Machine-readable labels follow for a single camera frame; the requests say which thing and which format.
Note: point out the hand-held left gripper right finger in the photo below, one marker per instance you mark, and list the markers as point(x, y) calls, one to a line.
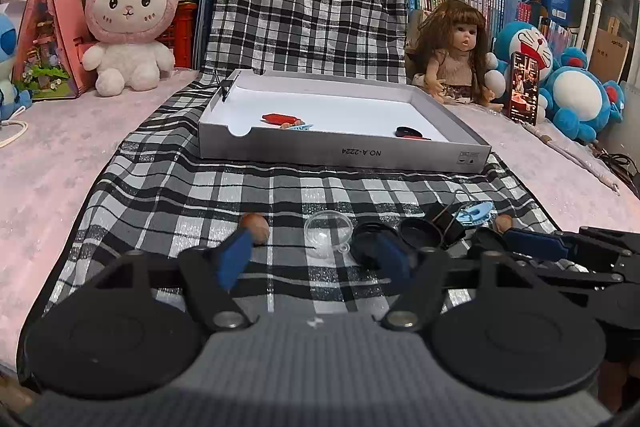
point(395, 259)

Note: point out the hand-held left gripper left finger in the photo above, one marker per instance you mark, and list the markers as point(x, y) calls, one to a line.
point(232, 257)

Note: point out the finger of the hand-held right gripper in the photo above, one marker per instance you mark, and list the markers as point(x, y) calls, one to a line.
point(535, 243)
point(575, 276)

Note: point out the black round lid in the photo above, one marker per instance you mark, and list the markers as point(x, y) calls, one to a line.
point(367, 239)
point(406, 132)
point(420, 232)

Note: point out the brown nut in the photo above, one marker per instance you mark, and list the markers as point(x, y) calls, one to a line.
point(503, 222)
point(257, 227)

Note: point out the white cardboard box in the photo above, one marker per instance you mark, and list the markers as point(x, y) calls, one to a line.
point(340, 152)

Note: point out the red pen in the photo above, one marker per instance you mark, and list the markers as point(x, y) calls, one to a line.
point(420, 137)

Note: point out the red bottle-shaped toy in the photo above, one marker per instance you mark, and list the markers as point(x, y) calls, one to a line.
point(280, 118)

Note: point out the large black binder clip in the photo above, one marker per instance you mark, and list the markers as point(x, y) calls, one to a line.
point(447, 224)

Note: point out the blue white round plush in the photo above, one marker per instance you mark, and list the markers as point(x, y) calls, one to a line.
point(580, 102)

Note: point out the smartphone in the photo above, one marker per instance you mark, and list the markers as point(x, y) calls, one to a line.
point(524, 89)

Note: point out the small black binder clip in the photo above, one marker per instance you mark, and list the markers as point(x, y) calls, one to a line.
point(226, 87)

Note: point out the blue robot cat plush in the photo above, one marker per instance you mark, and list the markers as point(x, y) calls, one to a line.
point(522, 42)

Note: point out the brown cardboard board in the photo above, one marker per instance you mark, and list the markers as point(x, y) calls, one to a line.
point(607, 52)

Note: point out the brown-haired doll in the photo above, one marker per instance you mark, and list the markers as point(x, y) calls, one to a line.
point(457, 52)

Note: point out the red plastic crate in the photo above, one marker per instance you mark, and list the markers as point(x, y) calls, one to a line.
point(182, 27)

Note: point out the black white plaid cloth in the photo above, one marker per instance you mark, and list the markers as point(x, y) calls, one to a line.
point(310, 32)

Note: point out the white plastic pipe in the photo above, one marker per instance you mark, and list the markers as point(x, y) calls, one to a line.
point(592, 12)

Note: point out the pink bunny plush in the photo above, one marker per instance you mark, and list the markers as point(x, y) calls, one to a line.
point(127, 7)

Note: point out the blue alien plush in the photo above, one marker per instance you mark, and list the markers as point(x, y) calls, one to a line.
point(5, 72)

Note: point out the pink miniature house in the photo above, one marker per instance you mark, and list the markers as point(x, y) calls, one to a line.
point(55, 22)

